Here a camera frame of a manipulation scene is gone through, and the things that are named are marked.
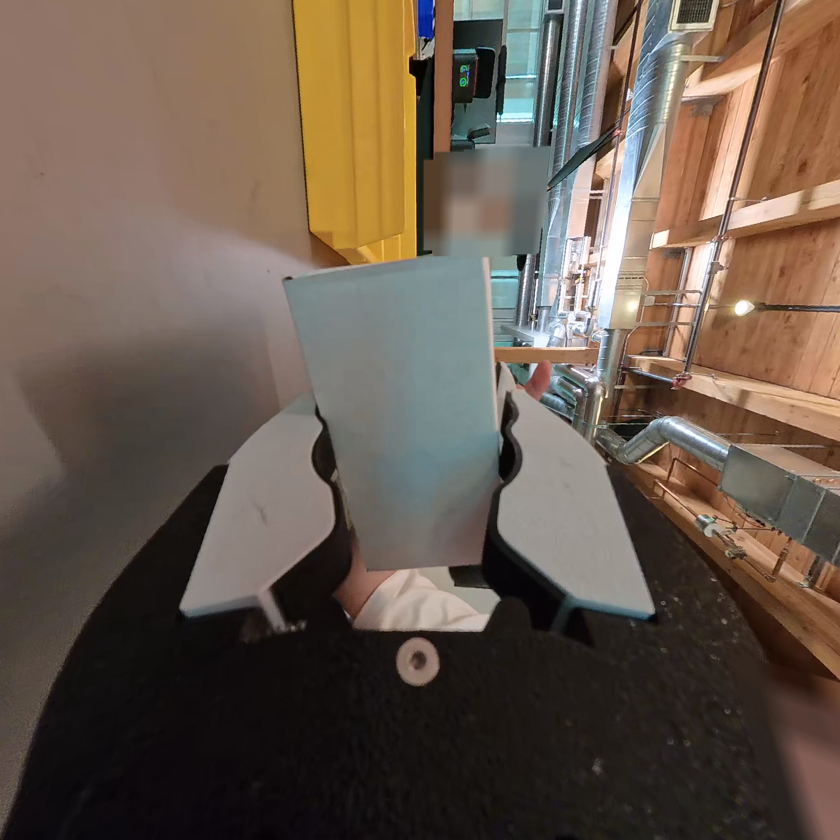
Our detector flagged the rectangular metal duct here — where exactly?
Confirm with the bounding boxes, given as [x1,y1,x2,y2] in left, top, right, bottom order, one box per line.
[594,415,840,565]

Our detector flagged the yellow plastic bin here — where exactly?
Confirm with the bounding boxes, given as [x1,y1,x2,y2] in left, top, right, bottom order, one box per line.
[292,0,419,266]

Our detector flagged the person's right hand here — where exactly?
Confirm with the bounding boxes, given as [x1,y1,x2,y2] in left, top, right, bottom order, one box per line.
[518,361,553,402]

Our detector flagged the black device with green lights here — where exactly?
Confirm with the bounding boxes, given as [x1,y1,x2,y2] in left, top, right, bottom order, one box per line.
[451,46,505,142]

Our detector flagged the white cardboard box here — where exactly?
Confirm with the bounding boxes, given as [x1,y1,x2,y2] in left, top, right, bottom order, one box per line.
[282,255,498,573]

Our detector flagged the silver pipe cluster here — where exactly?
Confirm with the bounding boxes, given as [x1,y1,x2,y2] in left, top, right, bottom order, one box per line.
[535,0,614,316]

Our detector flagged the dark ceiling pipe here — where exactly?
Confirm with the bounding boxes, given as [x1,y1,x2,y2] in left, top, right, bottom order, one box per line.
[676,0,788,388]

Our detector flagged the person's white shirt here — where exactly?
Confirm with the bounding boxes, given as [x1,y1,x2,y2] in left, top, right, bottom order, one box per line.
[354,567,492,633]

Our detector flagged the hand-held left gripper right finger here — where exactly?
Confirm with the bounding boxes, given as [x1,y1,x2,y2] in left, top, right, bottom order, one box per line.
[484,391,658,632]

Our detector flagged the white air vent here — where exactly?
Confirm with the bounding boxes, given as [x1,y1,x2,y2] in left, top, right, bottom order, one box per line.
[668,0,721,32]

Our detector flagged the silver spiral duct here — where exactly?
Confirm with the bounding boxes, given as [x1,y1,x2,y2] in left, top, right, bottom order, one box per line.
[607,0,697,368]

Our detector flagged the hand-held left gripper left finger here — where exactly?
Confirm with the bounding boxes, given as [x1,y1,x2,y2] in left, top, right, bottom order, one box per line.
[179,392,354,630]

